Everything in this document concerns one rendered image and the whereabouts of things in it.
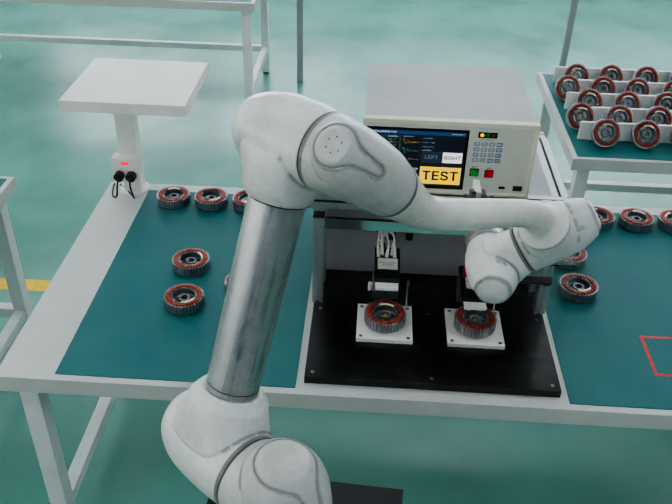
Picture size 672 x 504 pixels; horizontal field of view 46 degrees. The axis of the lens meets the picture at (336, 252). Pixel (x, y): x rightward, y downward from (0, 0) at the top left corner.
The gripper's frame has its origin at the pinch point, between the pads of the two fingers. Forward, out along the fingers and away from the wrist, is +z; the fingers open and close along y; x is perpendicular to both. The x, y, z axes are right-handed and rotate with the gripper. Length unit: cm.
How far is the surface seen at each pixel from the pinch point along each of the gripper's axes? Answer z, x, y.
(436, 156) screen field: 9.2, 4.2, -9.9
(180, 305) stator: -2, -40, -76
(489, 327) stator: -7.7, -36.5, 7.3
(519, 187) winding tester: 9.1, -3.4, 12.2
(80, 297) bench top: 4, -44, -107
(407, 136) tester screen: 9.2, 9.4, -17.6
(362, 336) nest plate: -10.3, -39.9, -26.0
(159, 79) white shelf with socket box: 56, 2, -92
